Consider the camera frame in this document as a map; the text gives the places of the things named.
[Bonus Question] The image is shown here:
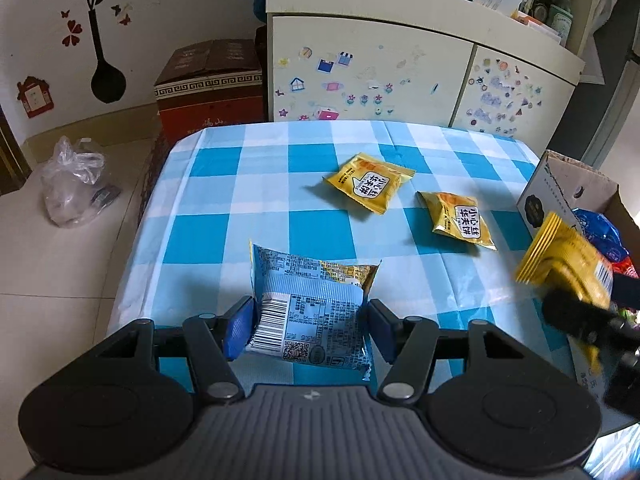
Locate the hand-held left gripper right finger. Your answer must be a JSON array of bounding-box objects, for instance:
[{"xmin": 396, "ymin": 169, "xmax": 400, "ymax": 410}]
[{"xmin": 367, "ymin": 299, "xmax": 528, "ymax": 405}]

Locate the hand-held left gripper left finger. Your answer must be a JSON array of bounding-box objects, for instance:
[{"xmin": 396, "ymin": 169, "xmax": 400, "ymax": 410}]
[{"xmin": 92, "ymin": 295, "xmax": 257, "ymax": 404}]

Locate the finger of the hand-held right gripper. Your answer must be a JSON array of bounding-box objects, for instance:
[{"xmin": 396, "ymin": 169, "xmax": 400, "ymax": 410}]
[
  {"xmin": 612, "ymin": 272, "xmax": 640, "ymax": 307},
  {"xmin": 542, "ymin": 285, "xmax": 622, "ymax": 347}
]

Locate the red noodle snack packet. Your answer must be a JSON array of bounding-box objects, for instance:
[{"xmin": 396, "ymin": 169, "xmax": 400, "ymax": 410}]
[{"xmin": 607, "ymin": 255, "xmax": 640, "ymax": 281}]

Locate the yellow snack packet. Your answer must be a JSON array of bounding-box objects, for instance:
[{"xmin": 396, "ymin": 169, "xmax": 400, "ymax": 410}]
[
  {"xmin": 416, "ymin": 191, "xmax": 497, "ymax": 252},
  {"xmin": 515, "ymin": 211, "xmax": 617, "ymax": 377},
  {"xmin": 322, "ymin": 152, "xmax": 417, "ymax": 216}
]

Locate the shiny blue snack packet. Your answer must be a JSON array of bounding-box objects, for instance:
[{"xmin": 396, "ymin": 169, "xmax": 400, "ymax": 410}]
[{"xmin": 572, "ymin": 207, "xmax": 631, "ymax": 266}]

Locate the light blue snack packet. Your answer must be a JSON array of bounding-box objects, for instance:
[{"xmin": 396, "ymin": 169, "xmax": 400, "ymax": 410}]
[{"xmin": 245, "ymin": 241, "xmax": 383, "ymax": 382}]

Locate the blue checkered tablecloth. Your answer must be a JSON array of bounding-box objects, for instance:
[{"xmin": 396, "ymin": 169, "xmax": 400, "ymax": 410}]
[{"xmin": 107, "ymin": 120, "xmax": 640, "ymax": 480}]

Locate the pale refrigerator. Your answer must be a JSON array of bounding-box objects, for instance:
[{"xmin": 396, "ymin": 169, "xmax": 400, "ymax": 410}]
[{"xmin": 582, "ymin": 35, "xmax": 640, "ymax": 173}]

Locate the clear plastic bag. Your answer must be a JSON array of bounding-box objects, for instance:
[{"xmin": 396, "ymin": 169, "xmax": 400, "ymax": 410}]
[{"xmin": 39, "ymin": 135, "xmax": 124, "ymax": 229}]

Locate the brown patterned carton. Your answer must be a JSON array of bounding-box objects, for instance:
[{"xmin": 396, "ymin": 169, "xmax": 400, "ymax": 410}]
[{"xmin": 152, "ymin": 39, "xmax": 267, "ymax": 147}]

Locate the cream cabinet with stickers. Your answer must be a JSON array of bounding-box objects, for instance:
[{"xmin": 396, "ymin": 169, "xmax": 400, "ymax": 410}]
[{"xmin": 265, "ymin": 0, "xmax": 587, "ymax": 137}]

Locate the grey hanging cloth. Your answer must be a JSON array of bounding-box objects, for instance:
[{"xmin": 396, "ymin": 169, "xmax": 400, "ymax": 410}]
[{"xmin": 579, "ymin": 0, "xmax": 632, "ymax": 87}]

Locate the wooden door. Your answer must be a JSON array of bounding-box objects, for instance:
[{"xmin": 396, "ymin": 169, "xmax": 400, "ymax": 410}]
[{"xmin": 0, "ymin": 107, "xmax": 24, "ymax": 197}]

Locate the green and white bottle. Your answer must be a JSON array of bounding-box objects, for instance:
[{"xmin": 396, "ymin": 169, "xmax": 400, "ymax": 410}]
[{"xmin": 545, "ymin": 0, "xmax": 577, "ymax": 45}]

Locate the flower vase wall sticker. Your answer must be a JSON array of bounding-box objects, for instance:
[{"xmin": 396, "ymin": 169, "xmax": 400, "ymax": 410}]
[{"xmin": 57, "ymin": 0, "xmax": 135, "ymax": 104}]

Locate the red house wall sticker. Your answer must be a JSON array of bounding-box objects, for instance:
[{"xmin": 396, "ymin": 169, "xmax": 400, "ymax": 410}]
[{"xmin": 16, "ymin": 76, "xmax": 55, "ymax": 120}]

